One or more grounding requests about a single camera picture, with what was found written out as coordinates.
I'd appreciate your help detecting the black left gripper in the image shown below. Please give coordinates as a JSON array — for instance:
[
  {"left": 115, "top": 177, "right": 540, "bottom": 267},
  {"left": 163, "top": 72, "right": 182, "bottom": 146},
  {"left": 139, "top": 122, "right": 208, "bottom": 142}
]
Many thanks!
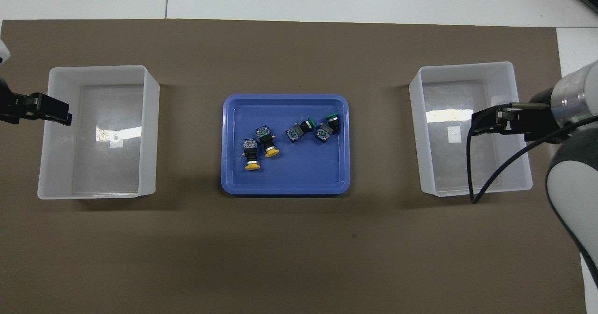
[{"left": 0, "top": 81, "right": 73, "bottom": 126}]

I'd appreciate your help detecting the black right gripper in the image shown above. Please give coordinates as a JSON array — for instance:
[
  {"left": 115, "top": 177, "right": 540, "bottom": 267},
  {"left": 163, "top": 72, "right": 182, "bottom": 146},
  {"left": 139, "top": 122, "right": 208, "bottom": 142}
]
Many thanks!
[{"left": 471, "top": 104, "right": 570, "bottom": 144}]

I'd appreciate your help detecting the green push button head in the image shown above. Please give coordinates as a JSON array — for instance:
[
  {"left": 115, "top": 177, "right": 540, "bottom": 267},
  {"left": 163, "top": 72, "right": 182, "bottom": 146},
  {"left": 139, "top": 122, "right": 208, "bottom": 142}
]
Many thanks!
[{"left": 325, "top": 111, "right": 342, "bottom": 135}]

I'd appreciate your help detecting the green push button with block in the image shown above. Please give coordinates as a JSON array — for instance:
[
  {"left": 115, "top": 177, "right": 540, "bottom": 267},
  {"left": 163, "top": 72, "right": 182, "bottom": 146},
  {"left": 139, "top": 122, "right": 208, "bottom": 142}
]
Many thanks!
[{"left": 285, "top": 117, "right": 317, "bottom": 143}]

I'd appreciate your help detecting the yellow push button switch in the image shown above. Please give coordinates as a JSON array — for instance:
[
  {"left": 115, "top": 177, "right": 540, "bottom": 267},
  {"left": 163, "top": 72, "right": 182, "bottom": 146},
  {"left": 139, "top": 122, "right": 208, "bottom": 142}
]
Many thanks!
[
  {"left": 255, "top": 125, "right": 280, "bottom": 158},
  {"left": 242, "top": 138, "right": 262, "bottom": 171}
]

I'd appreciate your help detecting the translucent white plastic box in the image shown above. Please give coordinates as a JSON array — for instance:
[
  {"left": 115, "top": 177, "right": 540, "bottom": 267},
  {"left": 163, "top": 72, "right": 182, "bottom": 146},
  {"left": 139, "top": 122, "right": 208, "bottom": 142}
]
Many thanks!
[
  {"left": 37, "top": 65, "right": 160, "bottom": 200},
  {"left": 409, "top": 61, "right": 533, "bottom": 198}
]

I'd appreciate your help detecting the blue plastic tray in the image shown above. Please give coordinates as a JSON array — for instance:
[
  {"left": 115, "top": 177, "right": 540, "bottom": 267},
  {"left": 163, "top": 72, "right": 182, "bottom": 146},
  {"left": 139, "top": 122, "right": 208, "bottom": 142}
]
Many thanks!
[{"left": 221, "top": 94, "right": 351, "bottom": 196}]

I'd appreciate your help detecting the brown paper table mat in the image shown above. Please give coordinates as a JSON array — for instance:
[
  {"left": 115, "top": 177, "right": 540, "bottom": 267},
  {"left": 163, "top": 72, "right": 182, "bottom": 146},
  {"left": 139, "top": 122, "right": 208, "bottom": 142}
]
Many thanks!
[{"left": 0, "top": 19, "right": 587, "bottom": 314}]

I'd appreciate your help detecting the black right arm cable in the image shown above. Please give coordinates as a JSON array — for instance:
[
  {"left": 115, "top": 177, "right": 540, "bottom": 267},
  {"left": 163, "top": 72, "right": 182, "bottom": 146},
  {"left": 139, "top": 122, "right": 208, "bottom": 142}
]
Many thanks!
[{"left": 467, "top": 101, "right": 598, "bottom": 205}]

